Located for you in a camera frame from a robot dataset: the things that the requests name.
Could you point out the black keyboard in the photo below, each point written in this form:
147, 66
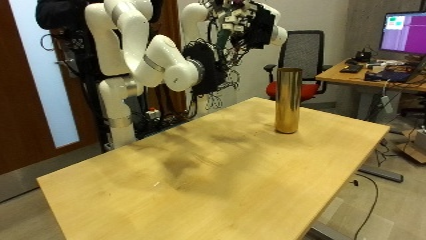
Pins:
352, 68

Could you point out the black laptop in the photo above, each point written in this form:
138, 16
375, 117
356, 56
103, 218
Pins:
395, 76

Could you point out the cardboard box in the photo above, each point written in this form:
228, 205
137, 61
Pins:
415, 148

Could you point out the brown door frosted glass panel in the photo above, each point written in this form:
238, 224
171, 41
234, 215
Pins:
27, 100

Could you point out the white hanging power adapter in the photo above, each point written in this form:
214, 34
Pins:
387, 103

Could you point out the grey table foot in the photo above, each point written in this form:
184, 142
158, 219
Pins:
381, 173

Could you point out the wooden office desk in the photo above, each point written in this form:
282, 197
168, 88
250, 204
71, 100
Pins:
368, 78

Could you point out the black mesh red office chair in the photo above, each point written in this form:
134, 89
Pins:
302, 56

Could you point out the tall gold cylinder vase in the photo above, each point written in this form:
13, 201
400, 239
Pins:
288, 100

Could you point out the red emergency stop button box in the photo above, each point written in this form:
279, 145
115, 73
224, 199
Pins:
154, 113

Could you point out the computer monitor purple screen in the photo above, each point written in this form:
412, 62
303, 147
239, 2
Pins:
405, 32

